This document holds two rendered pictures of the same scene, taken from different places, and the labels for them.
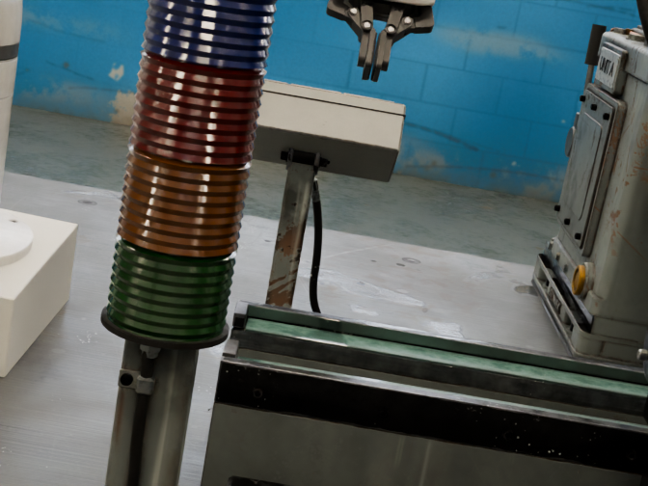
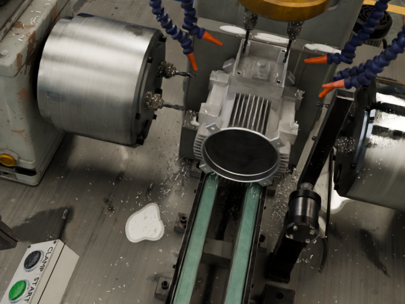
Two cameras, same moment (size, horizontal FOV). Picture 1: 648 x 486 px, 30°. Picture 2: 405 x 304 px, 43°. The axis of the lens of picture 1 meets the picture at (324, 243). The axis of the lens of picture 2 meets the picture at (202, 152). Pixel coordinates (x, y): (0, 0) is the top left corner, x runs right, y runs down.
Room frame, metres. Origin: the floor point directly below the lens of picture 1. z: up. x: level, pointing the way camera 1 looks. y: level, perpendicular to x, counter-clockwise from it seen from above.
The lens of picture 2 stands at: (0.88, 0.30, 1.78)
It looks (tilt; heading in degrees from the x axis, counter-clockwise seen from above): 49 degrees down; 277
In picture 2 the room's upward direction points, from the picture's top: 9 degrees clockwise
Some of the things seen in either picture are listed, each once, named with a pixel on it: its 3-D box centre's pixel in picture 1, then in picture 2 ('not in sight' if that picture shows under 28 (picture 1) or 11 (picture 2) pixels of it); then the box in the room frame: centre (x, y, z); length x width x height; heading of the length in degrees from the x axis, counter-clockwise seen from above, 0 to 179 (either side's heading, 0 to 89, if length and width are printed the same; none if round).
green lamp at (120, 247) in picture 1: (171, 283); not in sight; (0.57, 0.07, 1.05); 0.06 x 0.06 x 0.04
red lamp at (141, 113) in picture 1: (197, 105); not in sight; (0.57, 0.07, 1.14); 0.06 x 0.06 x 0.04
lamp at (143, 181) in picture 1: (183, 196); not in sight; (0.57, 0.07, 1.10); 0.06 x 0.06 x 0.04
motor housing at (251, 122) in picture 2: not in sight; (247, 121); (0.89, -0.46, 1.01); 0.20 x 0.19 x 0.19; 92
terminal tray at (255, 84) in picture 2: not in sight; (258, 75); (0.89, -0.50, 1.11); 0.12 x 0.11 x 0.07; 92
